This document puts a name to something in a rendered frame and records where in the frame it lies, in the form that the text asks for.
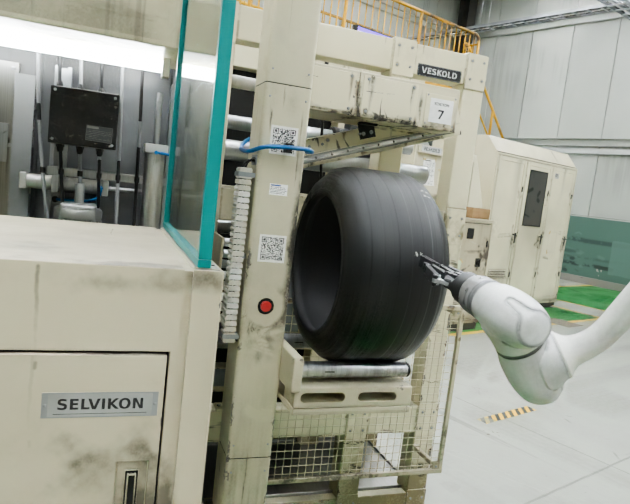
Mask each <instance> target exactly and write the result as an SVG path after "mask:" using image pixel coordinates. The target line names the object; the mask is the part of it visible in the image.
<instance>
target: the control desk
mask: <svg viewBox="0 0 630 504"><path fill-rule="evenodd" d="M223 280H224V271H223V270H221V269H220V268H219V267H218V266H217V265H216V264H215V263H214V262H213V261H212V260H211V268H198V267H197V266H196V265H195V264H194V262H193V261H192V260H191V259H190V258H189V257H188V255H187V254H186V253H185V252H184V251H183V249H182V248H181V247H180V246H179V245H178V244H177V242H176V241H175V240H174V239H173V238H172V237H171V235H170V234H169V233H168V232H167V231H166V229H165V228H164V227H162V228H161V230H160V229H156V228H154V227H141V226H129V225H117V224H105V223H93V222H80V221H68V220H56V219H44V218H31V217H19V216H7V215H0V504H201V502H202V492H203V482H204V471H205V461H206V451H207V441H208V431H209V421H210V411H211V401H212V391H213V381H214V371H215V361H216V351H217V341H218V330H219V320H220V310H221V300H222V290H223Z"/></svg>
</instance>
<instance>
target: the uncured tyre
mask: <svg viewBox="0 0 630 504"><path fill-rule="evenodd" d="M368 177H372V178H368ZM376 178H380V179H376ZM384 179H388V180H384ZM419 189H423V190H425V191H427V192H428V194H429V195H430V197H431V199H432V200H430V199H428V198H423V195H422V193H421V192H420V190H419ZM414 249H419V250H424V255H425V256H428V257H429V258H431V259H433V260H434V261H436V262H438V263H439V265H441V264H442V265H444V266H446V267H447V266H450V255H449V243H448V236H447V231H446V227H445V223H444V220H443V217H442V214H441V212H440V210H439V208H438V206H437V204H436V203H435V201H434V199H433V198H432V196H431V194H430V193H429V191H428V190H427V189H426V187H425V186H424V185H423V184H422V183H420V182H419V181H418V180H416V179H414V178H412V177H410V176H408V175H405V174H402V173H396V172H388V171H381V170H373V169H365V168H358V167H342V168H336V169H333V170H332V171H330V172H329V173H327V174H326V175H325V176H324V177H323V178H321V179H320V180H319V181H318V182H316V183H315V185H314V186H313V187H312V188H311V190H310V191H309V193H308V195H307V197H306V199H305V201H304V204H303V206H302V209H301V212H300V215H299V218H298V222H297V226H296V234H295V243H294V252H293V261H292V268H291V292H292V302H293V309H294V314H295V319H296V323H297V326H298V329H299V331H300V333H301V335H302V337H303V339H304V340H305V342H306V343H307V344H308V345H309V346H310V347H311V348H312V349H313V350H314V351H315V353H316V354H317V355H319V356H320V357H321V358H323V359H327V360H330V361H392V362H395V361H398V360H401V359H404V358H406V357H408V356H410V355H411V354H413V353H414V352H415V351H416V350H417V349H418V348H419V347H420V346H421V344H422V343H423V342H424V341H425V339H426V338H427V337H428V336H429V334H430V333H431V331H432V330H433V328H434V327H435V325H436V323H437V321H438V318H439V316H440V314H441V311H442V308H443V305H444V301H445V297H446V292H447V288H445V287H444V286H443V285H442V284H439V285H436V286H432V285H431V282H430V281H429V279H428V278H427V277H426V276H425V275H424V269H422V268H421V267H419V261H420V259H414Z"/></svg>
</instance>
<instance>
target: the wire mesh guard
mask: <svg viewBox="0 0 630 504"><path fill-rule="evenodd" d="M442 310H452V314H453V310H459V311H461V316H460V317H458V321H452V316H451V321H449V322H458V323H457V328H451V323H450V328H444V326H443V328H434V329H436V334H437V329H443V331H444V329H457V330H456V337H455V343H442V340H441V343H440V344H441V345H442V344H447V349H448V344H454V350H441V347H440V350H428V345H427V350H421V347H420V350H416V351H420V353H421V351H433V355H434V351H440V352H441V351H446V356H447V351H453V357H452V364H451V365H445V364H444V365H440V366H444V369H445V366H451V371H450V372H444V371H443V372H438V368H437V372H431V371H430V372H425V366H424V372H418V368H417V372H410V376H411V373H417V374H418V373H423V379H417V376H416V379H410V378H409V379H402V380H409V383H410V380H416V381H417V380H422V386H423V380H429V383H430V380H442V383H443V380H449V384H448V386H442V385H441V386H436V381H435V387H441V390H442V387H448V391H447V398H446V405H445V408H439V405H438V408H433V402H439V404H440V402H442V401H440V399H439V401H434V394H435V388H434V394H428V392H427V394H415V390H414V394H411V395H420V400H421V395H427V397H428V395H433V401H427V399H426V401H414V397H413V401H410V402H413V403H414V402H419V407H420V402H426V404H427V402H432V408H426V406H425V408H416V409H418V414H419V409H425V411H426V409H431V415H425V413H424V415H423V416H424V418H425V416H430V421H431V416H437V418H438V416H444V419H443V422H437V419H436V422H426V423H429V428H430V423H436V424H437V423H443V425H442V429H436V426H435V429H429V430H435V431H436V430H442V432H441V436H435V433H434V436H430V437H434V438H435V437H441V439H440V443H434V440H433V443H430V444H433V445H434V444H440V446H439V450H433V447H432V450H430V451H432V452H433V451H439V453H438V457H432V454H431V457H429V458H431V459H432V458H438V459H437V462H439V465H438V469H432V468H430V467H429V468H424V465H418V462H417V465H412V466H417V467H418V466H423V468H418V469H411V465H410V469H403V470H398V467H409V466H405V461H404V466H398V464H397V466H396V467H397V470H391V468H393V467H385V461H391V465H392V459H391V460H379V455H378V461H384V467H381V468H390V470H388V471H384V469H383V471H377V470H376V471H373V472H370V471H369V472H358V473H356V472H355V473H349V472H348V473H343V474H342V471H347V470H335V469H334V474H328V472H331V471H328V467H327V471H321V465H325V464H314V462H313V464H311V465H313V468H314V465H320V471H318V472H327V474H328V475H320V473H319V475H313V473H316V472H313V470H312V472H306V466H308V465H299V461H298V465H294V466H298V468H299V466H305V472H303V473H312V476H305V474H304V476H298V474H300V473H298V470H297V473H287V474H289V477H283V478H282V476H281V478H268V483H267V485H276V484H290V483H304V482H319V481H333V480H347V479H361V478H376V477H390V476H404V475H418V474H432V473H441V472H442V464H443V457H444V450H445V444H446V437H447V430H448V423H449V417H450V410H451V403H452V396H453V389H454V383H455V376H456V369H457V362H458V356H459V349H460V342H461V335H462V329H463V322H464V315H465V311H464V310H463V309H462V308H461V306H460V305H443V308H442ZM406 358H412V362H413V358H419V360H420V358H432V362H433V358H439V359H440V358H445V363H446V358H448V357H440V354H439V357H427V352H426V357H420V354H419V357H413V356H412V357H406ZM406 358H405V362H406ZM424 373H430V376H431V373H443V376H444V373H450V378H449V379H443V378H442V379H437V375H436V379H430V378H429V379H424ZM432 409H438V411H439V409H445V412H444V415H438V412H437V415H432ZM357 418H362V424H363V418H383V417H378V413H377V417H371V413H370V417H364V413H363V417H357ZM319 419H320V415H319ZM319 419H312V416H311V419H297V415H296V419H292V420H303V426H304V420H311V423H312V420H318V426H313V427H325V431H326V427H332V433H329V434H339V436H340V434H346V438H347V434H350V433H347V432H346V433H340V430H339V433H333V427H337V426H334V419H341V420H342V419H348V422H349V419H351V418H349V416H348V418H342V414H341V418H335V414H334V418H327V416H326V418H324V419H326V423H327V419H333V426H326V424H325V426H319ZM369 425H382V431H379V432H388V437H389V432H395V436H396V432H399V431H396V430H395V431H383V425H389V430H390V425H392V424H384V418H383V424H377V419H376V424H370V419H369ZM342 426H347V430H348V426H354V431H355V426H361V432H354V433H374V432H369V426H368V432H362V426H365V425H348V424H347V425H342ZM429 430H428V435H429ZM354 433H353V439H354ZM381 439H382V433H381ZM381 439H375V434H374V439H368V434H367V439H363V440H380V446H374V441H373V446H370V447H386V452H387V446H381ZM341 441H345V446H346V441H352V447H350V448H351V455H338V456H343V461H344V456H350V462H344V463H358V457H357V462H351V456H353V455H352V448H366V447H367V441H366V447H360V441H359V440H346V439H345V440H341ZM353 441H359V447H353ZM284 459H291V463H292V459H298V458H292V456H291V458H283V466H277V467H282V474H275V469H274V474H271V475H274V477H275V475H285V474H283V467H290V472H291V465H290V466H284ZM335 471H341V474H335ZM290 474H297V477H290Z"/></svg>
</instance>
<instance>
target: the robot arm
mask: <svg viewBox="0 0 630 504"><path fill-rule="evenodd" d="M419 267H421V268H422V269H424V275H425V276H426V277H427V278H428V279H429V281H430V282H431V285H432V286H436V285H439V284H442V285H443V286H444V287H445V288H447V289H448V290H450V291H451V294H452V297H453V298H454V300H455V301H457V302H458V303H459V304H460V306H461V308H462V309H463V310H464V311H466V312H467V313H469V314H470V315H472V316H473V317H474V318H475V319H477V320H478V321H479V323H480V324H481V328H482V329H483V330H484V332H485V333H486V334H487V336H488V337H489V339H490V340H491V342H492V344H493V346H494V347H495V349H496V352H497V355H498V360H499V363H500V365H501V368H502V370H503V372H504V374H505V376H506V378H507V379H508V381H509V383H510V384H511V386H512V387H513V389H514V390H515V391H516V392H517V393H518V395H519V396H521V397H522V398H523V399H524V400H526V401H527V402H529V403H532V404H535V405H547V404H550V403H553V402H554V401H556V400H557V399H558V398H559V396H560V395H561V393H562V391H563V389H564V383H565V382H566V381H567V380H568V379H570V378H572V377H573V374H574V372H575V370H576V369H577V367H578V366H580V365H581V364H583V363H584V362H586V361H588V360H590V359H592V358H594V357H596V356H597V355H599V354H601V353H602V352H604V351H605V350H607V349H608V348H609V347H611V346H612V345H613V344H614V343H615V342H617V341H618V340H619V339H620V338H621V337H622V336H623V335H624V334H625V333H626V332H627V331H628V330H629V329H630V282H629V284H628V285H627V286H626V287H625V288H624V289H623V291H622V292H621V293H620V294H619V295H618V296H617V298H616V299H615V300H614V301H613V302H612V303H611V305H610V306H609V307H608V308H607V309H606V311H605V312H604V313H603V314H602V315H601V316H600V317H599V318H598V320H597V321H596V322H594V323H593V324H592V325H591V326H590V327H588V328H587V329H585V330H583V331H581V332H579V333H576V334H572V335H560V334H558V333H555V332H553V331H551V329H552V323H551V319H550V317H549V315H548V313H547V312H546V310H545V309H544V308H543V307H542V306H541V305H540V304H539V303H538V302H537V301H536V300H535V299H534V298H532V297H531V296H529V295H528V294H526V293H524V292H523V291H521V290H519V289H517V288H515V287H512V286H509V285H506V284H500V283H499V282H497V281H494V280H492V279H491V278H489V277H487V276H481V275H477V274H475V273H473V272H463V271H461V270H458V269H456V268H454V267H452V266H447V267H446V266H444V265H442V264H441V265H439V263H438V262H436V261H434V260H433V259H431V258H429V257H428V256H425V255H421V257H420V261H419Z"/></svg>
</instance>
